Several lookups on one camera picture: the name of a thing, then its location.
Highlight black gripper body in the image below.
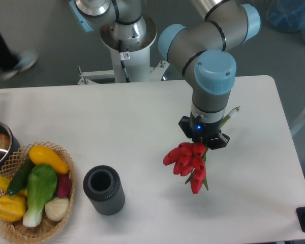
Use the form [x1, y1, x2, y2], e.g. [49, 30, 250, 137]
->
[178, 115, 230, 149]

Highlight red tulip bouquet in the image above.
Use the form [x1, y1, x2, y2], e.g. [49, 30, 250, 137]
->
[163, 106, 241, 195]

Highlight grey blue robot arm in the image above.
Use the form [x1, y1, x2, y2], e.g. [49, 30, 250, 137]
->
[70, 1, 260, 149]

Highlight dark grey ribbed vase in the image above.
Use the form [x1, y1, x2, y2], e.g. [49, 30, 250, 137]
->
[83, 165, 126, 216]

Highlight blue plastic bag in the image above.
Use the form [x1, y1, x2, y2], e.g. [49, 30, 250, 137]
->
[266, 1, 305, 41]

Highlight dark red beet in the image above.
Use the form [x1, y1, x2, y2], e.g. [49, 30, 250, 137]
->
[56, 175, 72, 198]

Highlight white garlic bulb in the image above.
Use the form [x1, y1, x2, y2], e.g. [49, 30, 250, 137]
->
[45, 197, 69, 221]

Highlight yellow squash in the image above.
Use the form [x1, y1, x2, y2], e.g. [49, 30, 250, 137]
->
[29, 145, 69, 174]

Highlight green bok choy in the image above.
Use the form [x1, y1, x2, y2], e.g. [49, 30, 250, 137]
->
[23, 164, 57, 228]

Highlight green cucumber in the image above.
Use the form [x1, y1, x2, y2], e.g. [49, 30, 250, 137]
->
[6, 158, 35, 196]

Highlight small yellow gourd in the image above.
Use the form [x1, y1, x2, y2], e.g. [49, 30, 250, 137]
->
[0, 171, 28, 197]

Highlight yellow bell pepper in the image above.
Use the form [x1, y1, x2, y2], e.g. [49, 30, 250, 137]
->
[0, 195, 26, 222]

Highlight woven wicker basket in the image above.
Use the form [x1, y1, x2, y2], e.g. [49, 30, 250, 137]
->
[0, 142, 76, 243]

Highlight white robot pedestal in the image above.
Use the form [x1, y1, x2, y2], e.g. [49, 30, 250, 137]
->
[78, 14, 169, 85]

